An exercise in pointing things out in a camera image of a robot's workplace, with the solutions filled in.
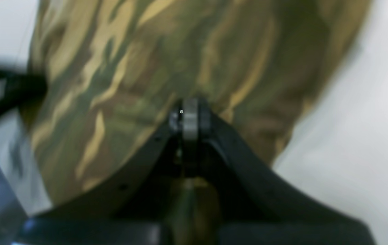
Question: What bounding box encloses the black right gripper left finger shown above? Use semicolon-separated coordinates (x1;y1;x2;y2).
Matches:
14;99;189;245

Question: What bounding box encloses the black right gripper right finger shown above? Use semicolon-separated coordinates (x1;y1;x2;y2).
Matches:
189;98;375;245

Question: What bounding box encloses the camouflage T-shirt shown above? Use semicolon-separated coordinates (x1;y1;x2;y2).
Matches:
26;0;371;245

